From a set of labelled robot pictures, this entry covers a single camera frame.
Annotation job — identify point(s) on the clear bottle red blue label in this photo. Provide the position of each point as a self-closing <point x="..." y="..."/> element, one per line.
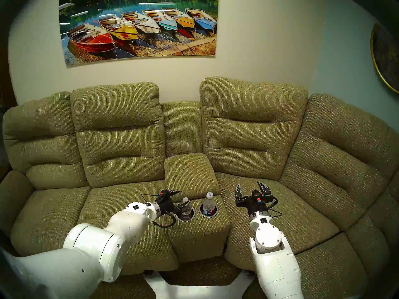
<point x="209" y="205"/>

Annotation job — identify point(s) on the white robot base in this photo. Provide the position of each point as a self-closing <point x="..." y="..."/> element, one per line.
<point x="193" y="292"/>

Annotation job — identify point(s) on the colourful boats wall picture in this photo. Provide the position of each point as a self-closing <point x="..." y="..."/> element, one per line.
<point x="140" y="27"/>

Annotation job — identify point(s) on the green fabric sofa console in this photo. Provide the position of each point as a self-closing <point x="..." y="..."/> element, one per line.
<point x="190" y="170"/>

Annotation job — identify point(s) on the small clear water bottle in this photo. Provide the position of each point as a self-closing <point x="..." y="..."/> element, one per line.
<point x="186" y="211"/>

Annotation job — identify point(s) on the round gold-rimmed wall decor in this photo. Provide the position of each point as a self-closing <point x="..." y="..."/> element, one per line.
<point x="386" y="55"/>

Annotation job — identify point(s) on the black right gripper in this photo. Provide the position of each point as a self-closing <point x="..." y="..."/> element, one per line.
<point x="254" y="204"/>

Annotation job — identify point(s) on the green fabric sectional sofa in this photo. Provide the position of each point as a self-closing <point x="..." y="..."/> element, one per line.
<point x="249" y="130"/>

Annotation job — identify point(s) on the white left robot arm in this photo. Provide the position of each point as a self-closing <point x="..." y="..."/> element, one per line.
<point x="93" y="248"/>

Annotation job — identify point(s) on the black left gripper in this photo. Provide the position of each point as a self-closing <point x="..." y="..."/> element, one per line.
<point x="166" y="205"/>

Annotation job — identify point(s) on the silver-rimmed black cup holder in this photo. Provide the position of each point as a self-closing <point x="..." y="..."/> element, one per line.
<point x="185" y="220"/>
<point x="208" y="216"/>

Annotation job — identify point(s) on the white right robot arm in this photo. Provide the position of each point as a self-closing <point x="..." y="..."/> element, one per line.
<point x="274" y="264"/>

